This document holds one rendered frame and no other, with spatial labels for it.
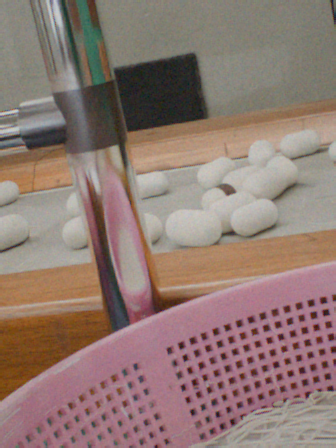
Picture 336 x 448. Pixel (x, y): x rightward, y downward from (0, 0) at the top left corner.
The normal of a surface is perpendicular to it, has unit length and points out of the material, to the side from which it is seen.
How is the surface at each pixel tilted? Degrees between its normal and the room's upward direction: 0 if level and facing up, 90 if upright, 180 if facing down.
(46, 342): 90
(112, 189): 90
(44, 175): 45
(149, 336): 75
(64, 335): 90
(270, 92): 89
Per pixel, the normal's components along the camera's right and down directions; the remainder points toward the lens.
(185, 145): -0.25, -0.45
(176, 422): 0.48, -0.18
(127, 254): 0.29, 0.21
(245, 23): -0.22, 0.32
